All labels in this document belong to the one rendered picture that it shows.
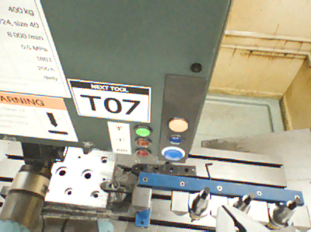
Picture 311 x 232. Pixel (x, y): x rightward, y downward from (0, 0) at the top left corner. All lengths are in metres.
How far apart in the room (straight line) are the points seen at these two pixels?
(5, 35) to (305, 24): 1.45
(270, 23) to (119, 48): 1.32
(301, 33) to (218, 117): 0.64
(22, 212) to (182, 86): 0.43
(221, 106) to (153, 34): 1.61
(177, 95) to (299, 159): 1.22
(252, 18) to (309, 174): 0.78
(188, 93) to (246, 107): 1.59
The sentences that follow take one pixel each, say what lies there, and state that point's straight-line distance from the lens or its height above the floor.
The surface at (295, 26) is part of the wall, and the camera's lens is 1.61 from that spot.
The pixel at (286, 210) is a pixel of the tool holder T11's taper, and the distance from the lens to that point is 0.82.
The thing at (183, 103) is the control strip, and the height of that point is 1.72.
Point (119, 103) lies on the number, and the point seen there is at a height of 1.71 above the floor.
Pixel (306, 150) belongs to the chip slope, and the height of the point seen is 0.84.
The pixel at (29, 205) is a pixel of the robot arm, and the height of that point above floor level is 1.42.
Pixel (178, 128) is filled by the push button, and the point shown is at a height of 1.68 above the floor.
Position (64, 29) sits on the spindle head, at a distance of 0.30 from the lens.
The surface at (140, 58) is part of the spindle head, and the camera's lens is 0.30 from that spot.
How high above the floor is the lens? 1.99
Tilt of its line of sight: 54 degrees down
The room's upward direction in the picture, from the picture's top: 3 degrees clockwise
